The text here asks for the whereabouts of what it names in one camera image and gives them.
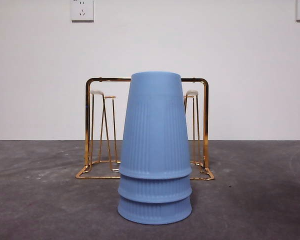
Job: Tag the blue ribbed plastic cup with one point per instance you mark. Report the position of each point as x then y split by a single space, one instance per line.
155 188
152 125
155 210

